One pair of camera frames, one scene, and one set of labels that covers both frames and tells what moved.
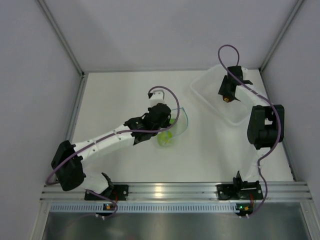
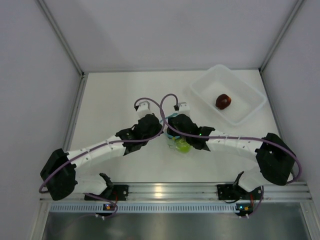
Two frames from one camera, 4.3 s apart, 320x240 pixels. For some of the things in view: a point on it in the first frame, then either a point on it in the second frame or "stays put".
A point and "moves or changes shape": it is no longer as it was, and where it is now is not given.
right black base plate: x=239 y=191 stays put
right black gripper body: x=224 y=89 to x=171 y=123
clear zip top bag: x=165 y=138 moves or changes shape
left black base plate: x=115 y=192 stays put
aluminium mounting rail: x=278 y=191 stays put
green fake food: x=164 y=138 to x=182 y=145
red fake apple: x=227 y=98 moves or changes shape
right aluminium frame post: x=295 y=8 stays put
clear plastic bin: x=206 y=87 stays put
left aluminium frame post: x=65 y=44 stays put
